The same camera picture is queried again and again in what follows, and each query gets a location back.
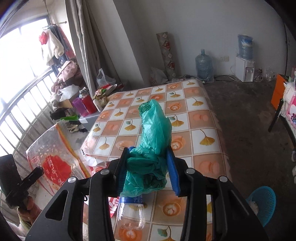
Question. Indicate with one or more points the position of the clear red printed plastic bag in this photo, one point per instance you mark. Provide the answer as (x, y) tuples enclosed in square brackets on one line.
[(58, 152)]

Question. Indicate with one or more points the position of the person's left hand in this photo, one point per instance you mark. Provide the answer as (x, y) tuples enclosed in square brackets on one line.
[(31, 212)]

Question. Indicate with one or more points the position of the white small bottle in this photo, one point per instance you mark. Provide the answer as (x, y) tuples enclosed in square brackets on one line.
[(98, 105)]

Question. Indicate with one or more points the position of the purple plastic container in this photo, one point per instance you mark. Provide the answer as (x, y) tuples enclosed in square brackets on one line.
[(80, 107)]

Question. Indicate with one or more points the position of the tall patterned roll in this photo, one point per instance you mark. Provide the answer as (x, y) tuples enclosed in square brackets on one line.
[(165, 47)]

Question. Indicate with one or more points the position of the green plastic bag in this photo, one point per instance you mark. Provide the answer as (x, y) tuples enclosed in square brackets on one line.
[(147, 165)]

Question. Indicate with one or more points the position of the blue plastic waste basket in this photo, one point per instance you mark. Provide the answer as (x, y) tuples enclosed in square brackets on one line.
[(263, 202)]

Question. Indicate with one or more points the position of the red white snack bag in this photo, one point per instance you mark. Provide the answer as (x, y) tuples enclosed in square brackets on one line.
[(113, 205)]

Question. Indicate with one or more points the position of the white water dispenser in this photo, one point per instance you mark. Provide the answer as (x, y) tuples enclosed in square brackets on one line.
[(244, 69)]

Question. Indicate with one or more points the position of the water jug on dispenser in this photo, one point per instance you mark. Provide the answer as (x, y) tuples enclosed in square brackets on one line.
[(245, 46)]

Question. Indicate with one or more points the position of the red thermos bottle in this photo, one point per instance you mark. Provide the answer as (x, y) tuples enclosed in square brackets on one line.
[(87, 101)]

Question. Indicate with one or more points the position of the cardboard box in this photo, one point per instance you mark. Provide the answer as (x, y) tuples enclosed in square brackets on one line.
[(63, 104)]

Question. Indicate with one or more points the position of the green paper bag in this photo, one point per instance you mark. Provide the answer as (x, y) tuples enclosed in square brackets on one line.
[(70, 118)]

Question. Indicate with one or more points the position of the white plastic bag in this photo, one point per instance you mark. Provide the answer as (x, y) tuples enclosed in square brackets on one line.
[(103, 80)]

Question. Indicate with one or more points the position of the large blue water jug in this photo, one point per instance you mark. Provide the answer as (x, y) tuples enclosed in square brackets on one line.
[(204, 67)]

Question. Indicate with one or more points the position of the beige curtain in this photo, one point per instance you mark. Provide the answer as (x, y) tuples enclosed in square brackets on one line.
[(90, 49)]

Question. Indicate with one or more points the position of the patterned tablecloth on table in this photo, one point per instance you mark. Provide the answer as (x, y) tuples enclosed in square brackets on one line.
[(177, 115)]

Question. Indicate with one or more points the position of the pink floral blanket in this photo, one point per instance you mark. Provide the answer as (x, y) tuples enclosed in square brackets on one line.
[(289, 102)]

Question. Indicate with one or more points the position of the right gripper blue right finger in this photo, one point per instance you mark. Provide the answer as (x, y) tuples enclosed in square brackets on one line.
[(172, 165)]

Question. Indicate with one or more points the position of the clear Pepsi plastic bottle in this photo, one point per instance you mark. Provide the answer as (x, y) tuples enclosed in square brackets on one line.
[(130, 213)]

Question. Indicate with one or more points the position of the grey side cabinet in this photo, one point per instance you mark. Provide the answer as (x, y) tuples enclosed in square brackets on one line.
[(89, 120)]

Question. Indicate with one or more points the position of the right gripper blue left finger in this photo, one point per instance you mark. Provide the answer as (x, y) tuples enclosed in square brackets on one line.
[(121, 170)]

